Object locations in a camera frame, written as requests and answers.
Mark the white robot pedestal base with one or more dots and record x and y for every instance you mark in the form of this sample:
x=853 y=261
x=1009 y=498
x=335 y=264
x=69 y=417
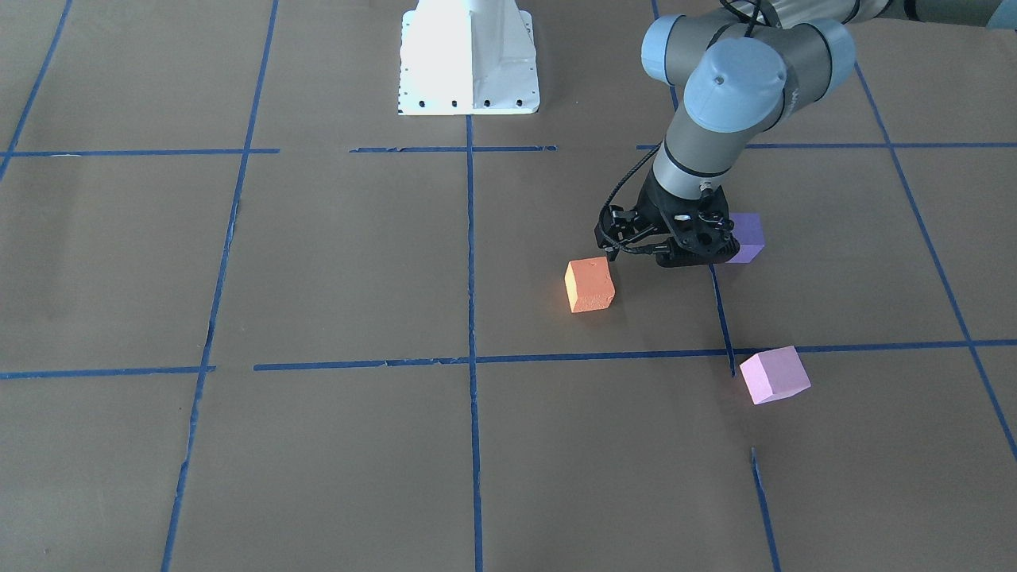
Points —
x=467 y=58

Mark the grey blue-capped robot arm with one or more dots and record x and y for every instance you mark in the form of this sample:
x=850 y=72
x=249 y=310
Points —
x=743 y=69

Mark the orange foam cube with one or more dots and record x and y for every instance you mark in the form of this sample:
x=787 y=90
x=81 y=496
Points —
x=589 y=284

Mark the purple foam cube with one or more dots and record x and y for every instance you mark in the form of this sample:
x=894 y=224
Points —
x=748 y=231

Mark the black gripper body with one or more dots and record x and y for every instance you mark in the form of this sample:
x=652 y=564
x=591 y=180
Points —
x=656 y=206

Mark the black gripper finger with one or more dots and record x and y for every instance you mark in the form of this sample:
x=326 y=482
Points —
x=618 y=240

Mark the pink foam cube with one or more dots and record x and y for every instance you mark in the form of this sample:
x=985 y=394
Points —
x=774 y=374

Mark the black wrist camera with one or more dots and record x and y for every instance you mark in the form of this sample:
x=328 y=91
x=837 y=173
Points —
x=612 y=215

